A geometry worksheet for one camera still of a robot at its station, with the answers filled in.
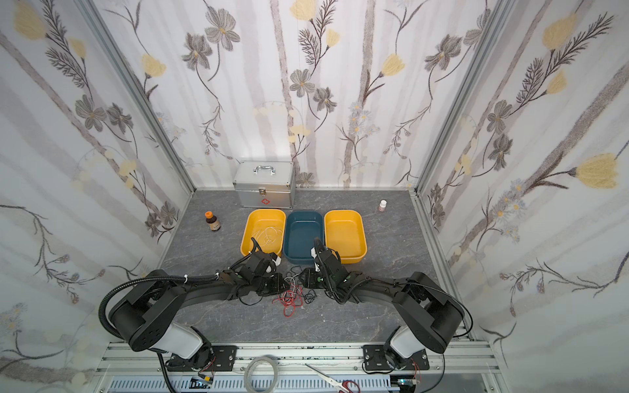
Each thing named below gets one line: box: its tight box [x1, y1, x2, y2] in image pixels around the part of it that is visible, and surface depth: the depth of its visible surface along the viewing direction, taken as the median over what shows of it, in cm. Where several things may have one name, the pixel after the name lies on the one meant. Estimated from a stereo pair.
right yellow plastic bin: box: [324, 209, 368, 265], surface depth 106 cm
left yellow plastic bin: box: [240, 208, 287, 257], surface depth 104 cm
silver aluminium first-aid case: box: [232, 160, 296, 209], surface depth 110 cm
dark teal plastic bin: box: [283, 210, 325, 265], surface depth 106 cm
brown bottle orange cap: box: [204, 210, 222, 232], surface depth 103 cm
